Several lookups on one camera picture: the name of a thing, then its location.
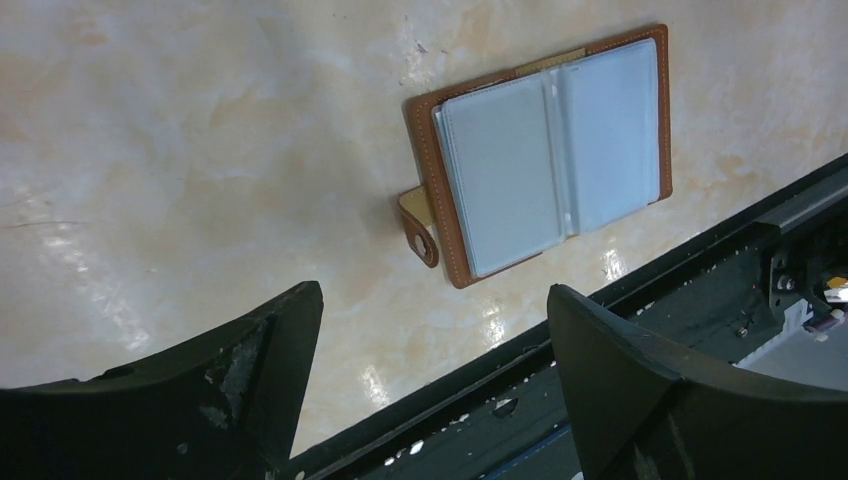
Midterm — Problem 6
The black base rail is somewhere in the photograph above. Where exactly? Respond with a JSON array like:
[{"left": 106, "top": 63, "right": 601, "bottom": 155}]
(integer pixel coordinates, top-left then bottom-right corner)
[{"left": 281, "top": 157, "right": 847, "bottom": 479}]

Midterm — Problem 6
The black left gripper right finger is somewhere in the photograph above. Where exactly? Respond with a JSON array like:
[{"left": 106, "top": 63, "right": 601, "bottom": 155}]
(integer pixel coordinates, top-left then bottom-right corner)
[{"left": 547, "top": 284, "right": 847, "bottom": 479}]

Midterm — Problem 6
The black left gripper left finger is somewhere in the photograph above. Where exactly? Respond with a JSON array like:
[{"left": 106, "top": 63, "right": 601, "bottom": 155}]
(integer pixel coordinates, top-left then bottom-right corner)
[{"left": 1, "top": 281, "right": 324, "bottom": 479}]

